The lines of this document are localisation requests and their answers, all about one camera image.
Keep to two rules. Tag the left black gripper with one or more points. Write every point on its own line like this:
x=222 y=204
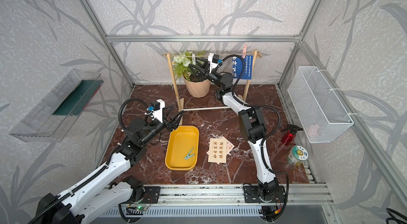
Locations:
x=171 y=125

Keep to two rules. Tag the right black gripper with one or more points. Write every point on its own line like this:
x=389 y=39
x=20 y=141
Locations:
x=203 y=75

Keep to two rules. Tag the blue postcard white characters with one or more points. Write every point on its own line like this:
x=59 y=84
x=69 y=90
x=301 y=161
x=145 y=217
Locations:
x=242 y=67

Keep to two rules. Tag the teal clothespin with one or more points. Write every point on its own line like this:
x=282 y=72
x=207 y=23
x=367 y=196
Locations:
x=190 y=154

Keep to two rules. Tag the pink clothespin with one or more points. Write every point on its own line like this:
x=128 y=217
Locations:
x=244 y=52

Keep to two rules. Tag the cream postcard red characters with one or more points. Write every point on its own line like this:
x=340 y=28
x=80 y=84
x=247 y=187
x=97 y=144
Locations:
x=217 y=150

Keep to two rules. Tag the cream postcard red stamps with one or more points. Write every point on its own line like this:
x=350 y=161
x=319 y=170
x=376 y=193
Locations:
x=229 y=147

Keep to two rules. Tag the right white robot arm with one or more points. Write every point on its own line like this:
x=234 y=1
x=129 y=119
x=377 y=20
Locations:
x=271 y=184

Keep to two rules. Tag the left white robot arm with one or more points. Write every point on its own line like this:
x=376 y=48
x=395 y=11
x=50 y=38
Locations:
x=50 y=208

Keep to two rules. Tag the wooden hanging rack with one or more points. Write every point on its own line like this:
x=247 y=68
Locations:
x=210 y=108

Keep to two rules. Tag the potted green plant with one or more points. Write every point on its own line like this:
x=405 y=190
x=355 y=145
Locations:
x=197 y=88

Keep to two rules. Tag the yellow plastic tray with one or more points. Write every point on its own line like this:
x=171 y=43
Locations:
x=180 y=143

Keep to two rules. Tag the green circuit board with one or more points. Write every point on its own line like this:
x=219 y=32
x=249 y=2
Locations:
x=136 y=210

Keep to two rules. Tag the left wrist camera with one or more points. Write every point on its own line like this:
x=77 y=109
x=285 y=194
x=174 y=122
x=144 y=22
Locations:
x=155 y=110

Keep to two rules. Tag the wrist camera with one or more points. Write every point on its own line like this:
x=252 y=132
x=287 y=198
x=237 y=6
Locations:
x=155 y=110
x=214 y=62

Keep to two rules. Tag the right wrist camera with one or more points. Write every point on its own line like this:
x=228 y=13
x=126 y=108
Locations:
x=214 y=62

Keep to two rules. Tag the clear plastic wall shelf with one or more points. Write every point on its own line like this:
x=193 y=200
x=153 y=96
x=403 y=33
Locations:
x=52 y=118

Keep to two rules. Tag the white wire mesh basket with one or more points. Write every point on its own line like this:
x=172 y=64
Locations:
x=322 y=115

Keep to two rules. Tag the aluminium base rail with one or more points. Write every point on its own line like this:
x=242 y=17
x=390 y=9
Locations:
x=198 y=195

